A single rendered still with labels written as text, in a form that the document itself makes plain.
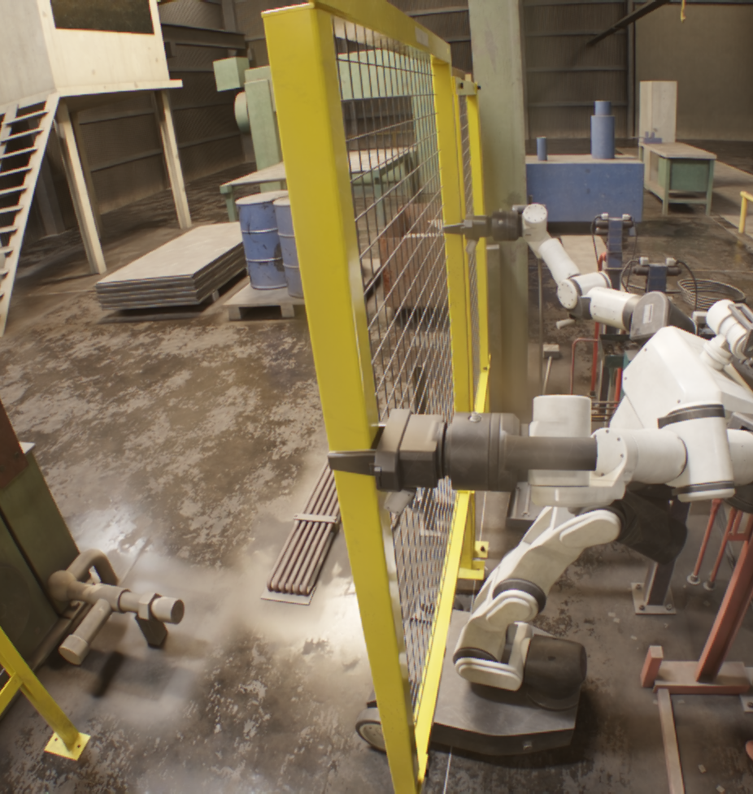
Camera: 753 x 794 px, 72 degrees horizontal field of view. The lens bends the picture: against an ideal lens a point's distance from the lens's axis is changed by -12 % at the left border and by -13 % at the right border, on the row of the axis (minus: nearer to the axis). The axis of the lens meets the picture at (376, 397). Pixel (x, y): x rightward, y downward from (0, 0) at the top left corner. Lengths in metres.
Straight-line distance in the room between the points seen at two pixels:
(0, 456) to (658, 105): 10.76
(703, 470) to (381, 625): 0.49
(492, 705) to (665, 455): 1.29
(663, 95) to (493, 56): 8.40
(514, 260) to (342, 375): 2.62
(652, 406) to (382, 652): 0.67
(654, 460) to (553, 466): 0.19
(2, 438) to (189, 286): 3.97
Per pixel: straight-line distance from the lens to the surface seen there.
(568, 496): 0.63
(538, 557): 1.48
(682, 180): 9.34
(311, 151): 0.55
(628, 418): 1.24
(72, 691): 2.54
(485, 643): 1.78
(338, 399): 0.63
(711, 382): 1.13
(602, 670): 2.23
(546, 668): 1.81
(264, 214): 5.62
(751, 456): 0.98
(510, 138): 3.08
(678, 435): 0.83
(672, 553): 1.44
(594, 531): 1.35
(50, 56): 9.04
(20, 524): 2.58
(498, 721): 1.88
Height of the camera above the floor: 1.80
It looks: 28 degrees down
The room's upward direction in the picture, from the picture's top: 7 degrees counter-clockwise
